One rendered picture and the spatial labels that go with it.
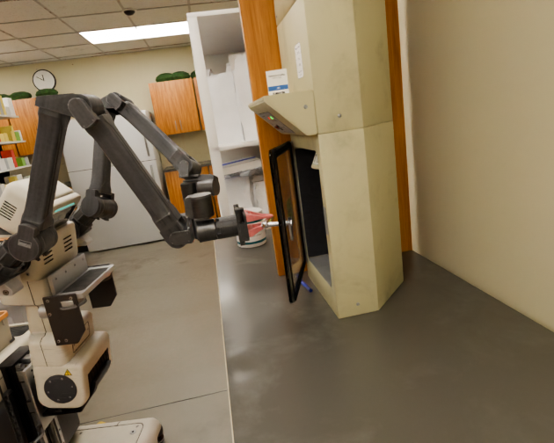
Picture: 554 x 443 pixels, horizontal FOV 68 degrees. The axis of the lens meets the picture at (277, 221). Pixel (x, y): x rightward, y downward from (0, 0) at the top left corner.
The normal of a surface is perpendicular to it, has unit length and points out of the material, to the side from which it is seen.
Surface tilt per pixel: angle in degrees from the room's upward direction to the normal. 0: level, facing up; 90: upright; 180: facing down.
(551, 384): 0
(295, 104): 90
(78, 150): 90
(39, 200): 93
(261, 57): 90
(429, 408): 0
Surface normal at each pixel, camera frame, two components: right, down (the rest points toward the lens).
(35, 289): 0.00, 0.25
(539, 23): -0.97, 0.18
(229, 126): -0.25, 0.32
